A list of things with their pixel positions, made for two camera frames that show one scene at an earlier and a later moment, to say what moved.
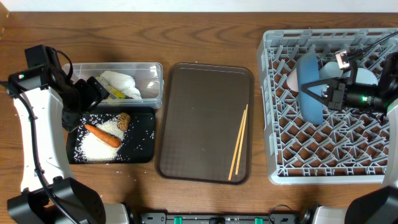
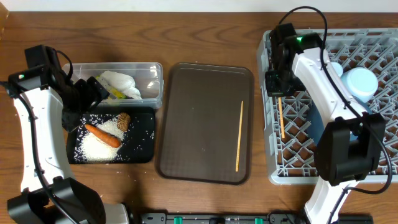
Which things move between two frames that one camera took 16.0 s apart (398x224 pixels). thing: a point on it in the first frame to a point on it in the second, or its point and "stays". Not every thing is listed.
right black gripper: (336, 94) to (278, 92)
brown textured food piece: (123, 122) stays
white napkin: (122, 83) stays
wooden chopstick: (237, 147) to (281, 117)
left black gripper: (90, 94) stays
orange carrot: (104, 136) stays
